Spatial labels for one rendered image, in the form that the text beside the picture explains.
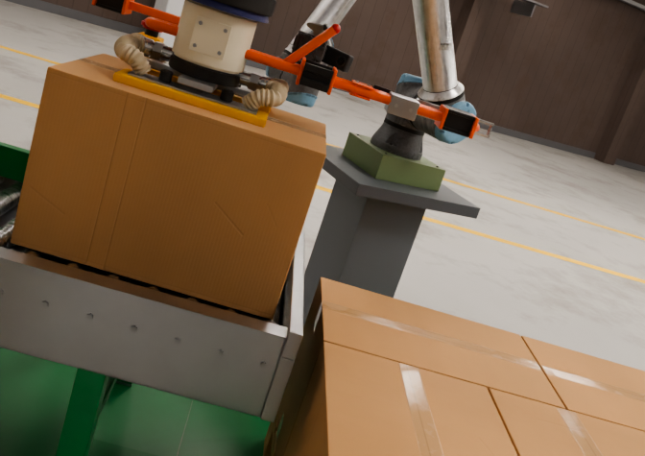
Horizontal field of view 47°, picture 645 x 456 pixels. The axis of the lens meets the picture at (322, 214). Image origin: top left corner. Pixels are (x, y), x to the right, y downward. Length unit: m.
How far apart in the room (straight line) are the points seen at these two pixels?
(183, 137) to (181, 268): 0.29
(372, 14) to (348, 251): 9.83
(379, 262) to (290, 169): 1.14
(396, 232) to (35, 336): 1.43
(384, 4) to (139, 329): 11.01
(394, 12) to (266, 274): 10.92
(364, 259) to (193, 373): 1.18
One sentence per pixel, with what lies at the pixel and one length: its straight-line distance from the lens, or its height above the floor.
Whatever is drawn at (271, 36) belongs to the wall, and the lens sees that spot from 11.62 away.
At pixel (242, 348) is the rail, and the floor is 0.55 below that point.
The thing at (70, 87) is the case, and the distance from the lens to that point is 1.64.
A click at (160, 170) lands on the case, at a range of 1.62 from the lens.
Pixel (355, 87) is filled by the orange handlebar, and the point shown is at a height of 1.08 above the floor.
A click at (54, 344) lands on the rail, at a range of 1.62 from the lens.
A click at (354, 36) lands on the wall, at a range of 12.17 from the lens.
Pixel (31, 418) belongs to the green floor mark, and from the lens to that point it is 2.18.
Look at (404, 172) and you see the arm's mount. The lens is 2.56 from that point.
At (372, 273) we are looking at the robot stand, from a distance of 2.67.
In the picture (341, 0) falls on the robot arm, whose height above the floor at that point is 1.26.
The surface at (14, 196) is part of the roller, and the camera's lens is 2.08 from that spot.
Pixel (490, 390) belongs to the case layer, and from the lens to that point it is 1.79.
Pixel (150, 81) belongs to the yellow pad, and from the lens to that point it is 1.68.
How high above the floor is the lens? 1.24
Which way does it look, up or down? 15 degrees down
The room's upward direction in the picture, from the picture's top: 18 degrees clockwise
